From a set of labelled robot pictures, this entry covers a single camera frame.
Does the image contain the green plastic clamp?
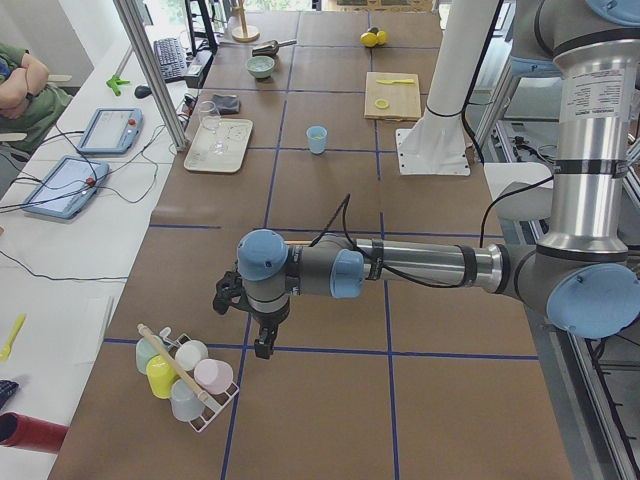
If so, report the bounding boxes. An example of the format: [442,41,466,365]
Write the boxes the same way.
[106,74,131,97]

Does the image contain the black keyboard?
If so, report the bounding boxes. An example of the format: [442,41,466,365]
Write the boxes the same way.
[153,37,188,83]

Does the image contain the yellow spatula on desk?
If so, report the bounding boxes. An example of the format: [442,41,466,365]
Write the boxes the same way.
[0,314,26,362]

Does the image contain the clear wine glass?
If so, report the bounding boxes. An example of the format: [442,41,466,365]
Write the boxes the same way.
[198,100,226,155]

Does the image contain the steel ice scoop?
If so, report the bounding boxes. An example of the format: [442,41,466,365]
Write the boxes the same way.
[252,39,298,57]

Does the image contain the red bottle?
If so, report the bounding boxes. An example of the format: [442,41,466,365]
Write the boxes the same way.
[1,412,68,454]

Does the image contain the upper blue teach pendant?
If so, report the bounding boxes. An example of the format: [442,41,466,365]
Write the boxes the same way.
[76,108,144,156]

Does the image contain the white cup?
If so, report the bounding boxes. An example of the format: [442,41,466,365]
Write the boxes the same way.
[175,340,208,372]

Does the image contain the bamboo cutting board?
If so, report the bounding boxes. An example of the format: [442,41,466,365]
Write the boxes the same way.
[364,72,422,121]

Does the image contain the mint green cup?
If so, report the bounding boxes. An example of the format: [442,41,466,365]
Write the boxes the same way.
[135,338,158,375]

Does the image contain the seated person green shirt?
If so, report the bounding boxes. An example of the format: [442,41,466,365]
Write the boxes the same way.
[1,43,72,154]

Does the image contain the light blue plastic cup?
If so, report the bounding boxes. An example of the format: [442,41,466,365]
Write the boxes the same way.
[306,125,328,155]

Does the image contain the cream bear serving tray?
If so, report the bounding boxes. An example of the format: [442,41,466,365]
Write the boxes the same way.
[184,118,253,174]

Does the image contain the white wire cup rack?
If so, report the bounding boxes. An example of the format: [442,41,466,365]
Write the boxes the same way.
[160,327,239,433]

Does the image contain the aluminium frame post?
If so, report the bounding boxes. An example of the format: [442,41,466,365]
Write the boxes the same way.
[113,0,188,152]

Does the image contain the wooden mug tree stand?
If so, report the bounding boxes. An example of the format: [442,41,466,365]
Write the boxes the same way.
[231,0,260,43]

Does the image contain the grey blue cup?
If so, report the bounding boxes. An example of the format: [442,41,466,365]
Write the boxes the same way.
[170,379,204,422]

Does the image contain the yellow lemon left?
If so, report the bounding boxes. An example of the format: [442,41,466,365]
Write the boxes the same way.
[360,31,378,48]

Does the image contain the yellow lemon right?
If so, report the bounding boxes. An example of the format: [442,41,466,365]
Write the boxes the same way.
[376,30,387,45]

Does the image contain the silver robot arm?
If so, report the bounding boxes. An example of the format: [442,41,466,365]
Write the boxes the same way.
[213,1,639,359]

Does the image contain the grey folded cloth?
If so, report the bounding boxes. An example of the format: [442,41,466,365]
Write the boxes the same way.
[211,94,241,115]

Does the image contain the lower blue teach pendant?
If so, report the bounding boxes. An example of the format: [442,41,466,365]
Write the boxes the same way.
[22,155,110,220]

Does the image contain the pink cup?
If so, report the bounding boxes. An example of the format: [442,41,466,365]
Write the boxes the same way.
[194,358,234,395]

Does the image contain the yellow plastic knife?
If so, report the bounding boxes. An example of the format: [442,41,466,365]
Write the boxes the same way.
[375,78,415,85]

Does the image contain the wooden rack handle rod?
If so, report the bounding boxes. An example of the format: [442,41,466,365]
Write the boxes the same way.
[137,323,210,404]

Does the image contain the green bowl of ice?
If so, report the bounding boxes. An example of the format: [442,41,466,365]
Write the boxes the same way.
[246,55,276,80]

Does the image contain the yellow cup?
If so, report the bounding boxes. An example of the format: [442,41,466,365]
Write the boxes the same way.
[146,355,179,399]

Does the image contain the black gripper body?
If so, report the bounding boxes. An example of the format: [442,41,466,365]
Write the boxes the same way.
[248,297,290,328]

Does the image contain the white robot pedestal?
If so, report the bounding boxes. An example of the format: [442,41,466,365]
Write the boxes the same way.
[396,0,502,176]

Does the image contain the black computer mouse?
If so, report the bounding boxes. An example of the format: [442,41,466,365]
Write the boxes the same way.
[134,85,152,99]

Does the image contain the blue teach pendant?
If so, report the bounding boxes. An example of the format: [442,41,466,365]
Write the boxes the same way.
[76,108,144,156]
[22,155,110,220]

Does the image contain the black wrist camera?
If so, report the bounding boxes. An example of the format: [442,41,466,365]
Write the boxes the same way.
[212,270,248,315]

